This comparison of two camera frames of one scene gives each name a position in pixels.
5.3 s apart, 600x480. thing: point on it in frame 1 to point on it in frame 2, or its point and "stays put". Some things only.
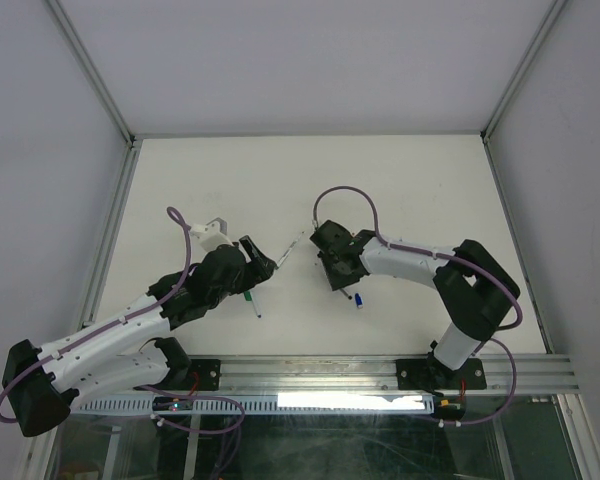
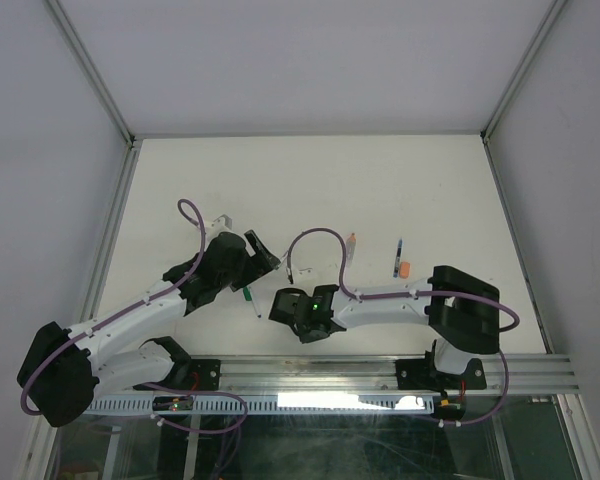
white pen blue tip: (257, 315) stays put
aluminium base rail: (376, 375) stays put
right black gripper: (337, 282) to (306, 337)
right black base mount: (429, 374) stays put
